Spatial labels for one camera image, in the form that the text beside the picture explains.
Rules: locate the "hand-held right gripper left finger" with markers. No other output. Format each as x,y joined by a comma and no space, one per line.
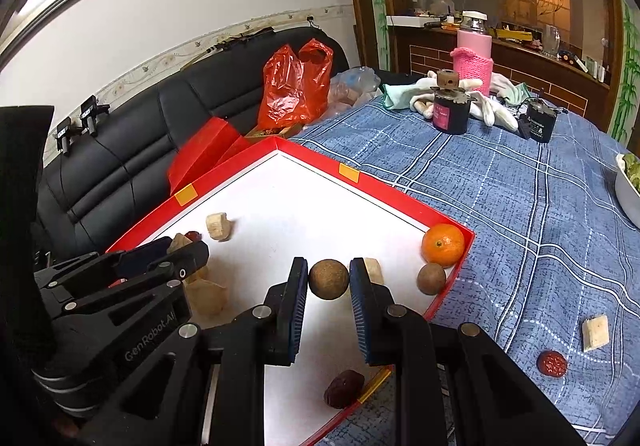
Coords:
298,311

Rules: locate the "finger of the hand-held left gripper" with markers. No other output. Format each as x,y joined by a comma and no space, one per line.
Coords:
145,253
192,256

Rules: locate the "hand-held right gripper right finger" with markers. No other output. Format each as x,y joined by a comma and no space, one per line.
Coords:
359,311

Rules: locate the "brown longan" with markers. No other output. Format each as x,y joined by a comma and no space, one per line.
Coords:
328,278
431,278

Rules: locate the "red date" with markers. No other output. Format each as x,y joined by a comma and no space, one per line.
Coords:
344,388
551,363
192,236

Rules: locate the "red shallow box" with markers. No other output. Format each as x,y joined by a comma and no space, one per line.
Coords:
300,206

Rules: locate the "red box lid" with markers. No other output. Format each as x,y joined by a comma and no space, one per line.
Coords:
200,151

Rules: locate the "orange tangerine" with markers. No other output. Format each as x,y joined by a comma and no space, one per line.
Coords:
442,243

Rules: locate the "black leather sofa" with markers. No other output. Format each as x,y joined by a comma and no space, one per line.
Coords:
130,136

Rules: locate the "black clip device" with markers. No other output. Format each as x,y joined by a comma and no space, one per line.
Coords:
62,136
92,114

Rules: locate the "flat brown box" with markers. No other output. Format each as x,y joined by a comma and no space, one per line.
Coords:
270,132

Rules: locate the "blue plaid tablecloth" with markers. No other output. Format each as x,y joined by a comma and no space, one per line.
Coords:
525,226

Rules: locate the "red plastic bag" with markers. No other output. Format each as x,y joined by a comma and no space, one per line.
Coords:
292,91

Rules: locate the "dark wooden stick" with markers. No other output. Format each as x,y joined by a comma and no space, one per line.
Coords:
235,42

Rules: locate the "light green cloth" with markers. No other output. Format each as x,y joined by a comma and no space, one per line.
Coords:
397,96

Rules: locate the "white glove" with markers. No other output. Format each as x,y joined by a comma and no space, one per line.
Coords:
495,111
420,101

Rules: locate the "black jar with pink label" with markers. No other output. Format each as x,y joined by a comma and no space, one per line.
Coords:
450,109

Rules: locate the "clear plastic bag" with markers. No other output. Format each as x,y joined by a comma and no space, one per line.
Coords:
352,86

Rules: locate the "square pale white food chunk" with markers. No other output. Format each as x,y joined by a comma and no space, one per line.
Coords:
596,332

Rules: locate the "small black battery box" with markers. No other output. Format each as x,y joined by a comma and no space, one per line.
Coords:
540,124

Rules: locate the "white and green cloth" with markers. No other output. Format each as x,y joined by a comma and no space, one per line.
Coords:
505,89

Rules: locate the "pink bottle with knit sleeve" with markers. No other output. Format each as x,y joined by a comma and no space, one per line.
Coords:
475,61

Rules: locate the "white bowl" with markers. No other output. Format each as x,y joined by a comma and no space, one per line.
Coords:
627,201

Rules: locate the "white tray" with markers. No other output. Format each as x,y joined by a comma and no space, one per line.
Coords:
407,20

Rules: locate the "wooden brick-pattern counter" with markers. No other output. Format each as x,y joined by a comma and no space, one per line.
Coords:
550,71

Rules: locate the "green leafy vegetable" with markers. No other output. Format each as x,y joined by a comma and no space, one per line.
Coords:
632,169

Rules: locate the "yellow toy vehicle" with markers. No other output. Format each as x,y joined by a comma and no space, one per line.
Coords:
515,33

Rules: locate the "glass mug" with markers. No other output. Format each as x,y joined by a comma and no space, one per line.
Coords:
550,40

